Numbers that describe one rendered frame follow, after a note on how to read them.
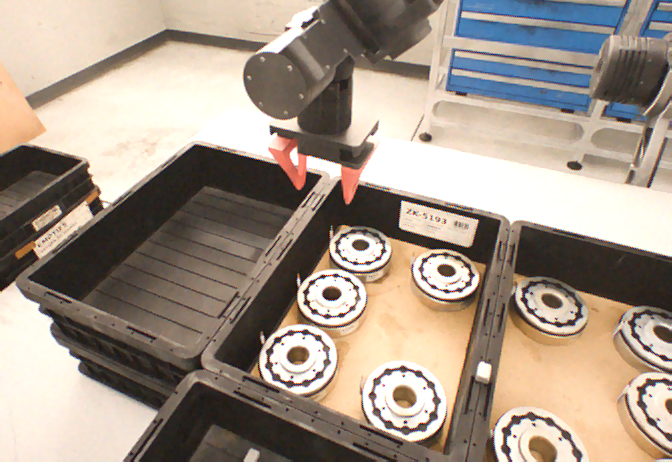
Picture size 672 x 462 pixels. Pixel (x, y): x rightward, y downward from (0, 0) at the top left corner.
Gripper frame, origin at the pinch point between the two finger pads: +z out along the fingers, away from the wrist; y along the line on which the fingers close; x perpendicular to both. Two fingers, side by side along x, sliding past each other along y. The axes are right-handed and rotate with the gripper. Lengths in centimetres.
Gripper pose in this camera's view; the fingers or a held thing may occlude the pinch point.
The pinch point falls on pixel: (324, 188)
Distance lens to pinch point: 52.6
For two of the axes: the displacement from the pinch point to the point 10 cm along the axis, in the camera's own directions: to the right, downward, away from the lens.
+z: -0.2, 7.6, 6.5
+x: 4.0, -5.9, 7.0
